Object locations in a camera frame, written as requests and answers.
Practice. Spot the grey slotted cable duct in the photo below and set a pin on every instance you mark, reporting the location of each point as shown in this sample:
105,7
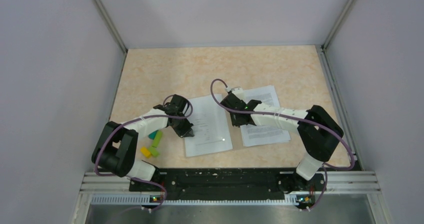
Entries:
146,199

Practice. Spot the small green block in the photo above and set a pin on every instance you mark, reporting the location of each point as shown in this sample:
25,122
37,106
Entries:
154,152

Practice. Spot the teal block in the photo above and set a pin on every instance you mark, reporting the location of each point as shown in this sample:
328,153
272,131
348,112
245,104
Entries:
152,135

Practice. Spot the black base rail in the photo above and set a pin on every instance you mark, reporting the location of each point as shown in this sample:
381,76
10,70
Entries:
228,184

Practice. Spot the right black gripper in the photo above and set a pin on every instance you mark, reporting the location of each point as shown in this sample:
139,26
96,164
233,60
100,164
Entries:
235,122

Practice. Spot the printed text paper sheet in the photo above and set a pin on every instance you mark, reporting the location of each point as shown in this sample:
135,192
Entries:
262,135

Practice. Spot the beige file folder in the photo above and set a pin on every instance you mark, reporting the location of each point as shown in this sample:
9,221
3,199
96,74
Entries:
236,137

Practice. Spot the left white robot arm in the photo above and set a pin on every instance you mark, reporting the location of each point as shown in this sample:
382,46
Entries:
115,151

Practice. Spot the yellow block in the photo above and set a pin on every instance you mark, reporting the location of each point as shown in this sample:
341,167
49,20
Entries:
145,152

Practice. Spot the form paper sheet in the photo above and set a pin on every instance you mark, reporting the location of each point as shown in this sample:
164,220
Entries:
211,130

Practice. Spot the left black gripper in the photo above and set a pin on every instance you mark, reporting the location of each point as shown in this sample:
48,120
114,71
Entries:
186,131

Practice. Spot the long green block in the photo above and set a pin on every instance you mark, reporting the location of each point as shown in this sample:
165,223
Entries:
157,138

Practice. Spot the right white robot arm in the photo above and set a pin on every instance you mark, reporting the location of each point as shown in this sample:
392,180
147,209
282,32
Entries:
319,132

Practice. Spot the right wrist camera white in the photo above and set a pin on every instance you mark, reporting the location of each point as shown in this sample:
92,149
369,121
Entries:
237,91

